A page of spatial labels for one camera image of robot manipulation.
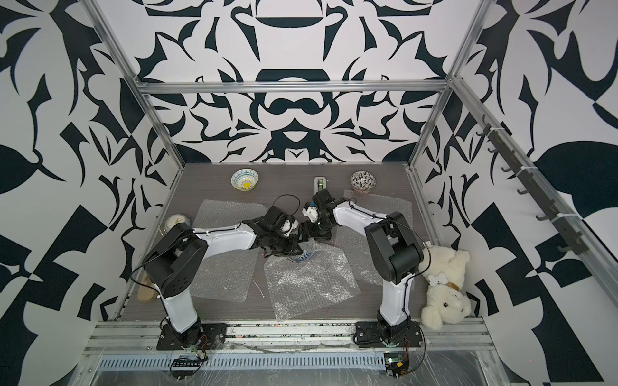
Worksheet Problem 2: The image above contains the grey wall hook rail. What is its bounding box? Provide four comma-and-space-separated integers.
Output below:
479, 116, 590, 256

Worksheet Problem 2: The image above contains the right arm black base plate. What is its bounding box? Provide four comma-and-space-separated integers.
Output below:
352, 319, 424, 348

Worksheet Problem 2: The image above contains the wooden oval brush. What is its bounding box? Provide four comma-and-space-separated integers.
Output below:
137, 276, 159, 303

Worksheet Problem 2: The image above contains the blue yellow patterned bowl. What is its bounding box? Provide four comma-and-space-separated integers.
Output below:
286, 241, 316, 263

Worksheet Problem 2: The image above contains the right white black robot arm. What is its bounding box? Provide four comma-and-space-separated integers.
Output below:
301, 190, 424, 329

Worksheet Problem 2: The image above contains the yellow centre patterned bowl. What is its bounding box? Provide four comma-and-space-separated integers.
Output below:
230, 168, 259, 191

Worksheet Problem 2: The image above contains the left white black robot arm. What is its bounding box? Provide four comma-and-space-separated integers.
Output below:
143, 216, 302, 334

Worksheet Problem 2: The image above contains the left electronics board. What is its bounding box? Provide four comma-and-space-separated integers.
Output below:
169, 355, 208, 380

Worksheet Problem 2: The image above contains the white slotted cable duct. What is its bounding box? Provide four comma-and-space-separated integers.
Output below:
98, 352, 386, 372

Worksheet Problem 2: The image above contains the black white speckled bowl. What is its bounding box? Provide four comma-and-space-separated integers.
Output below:
349, 170, 377, 193

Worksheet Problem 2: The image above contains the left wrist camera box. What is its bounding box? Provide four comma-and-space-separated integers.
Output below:
265, 206, 299, 236

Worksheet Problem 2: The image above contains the aluminium frame rail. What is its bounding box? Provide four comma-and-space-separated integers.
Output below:
137, 80, 447, 95

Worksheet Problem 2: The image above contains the right electronics board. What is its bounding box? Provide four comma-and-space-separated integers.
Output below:
383, 352, 410, 378

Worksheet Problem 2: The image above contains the electronics board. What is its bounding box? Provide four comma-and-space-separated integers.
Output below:
169, 355, 208, 380
383, 352, 410, 378

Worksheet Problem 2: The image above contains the white teddy bear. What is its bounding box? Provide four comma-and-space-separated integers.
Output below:
418, 246, 472, 331

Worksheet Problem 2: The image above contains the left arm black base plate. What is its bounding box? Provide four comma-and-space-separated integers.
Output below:
156, 323, 229, 351

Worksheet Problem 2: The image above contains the bubble wrap sheet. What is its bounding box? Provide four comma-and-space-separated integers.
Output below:
264, 241, 361, 321
332, 190, 415, 289
190, 199, 267, 302

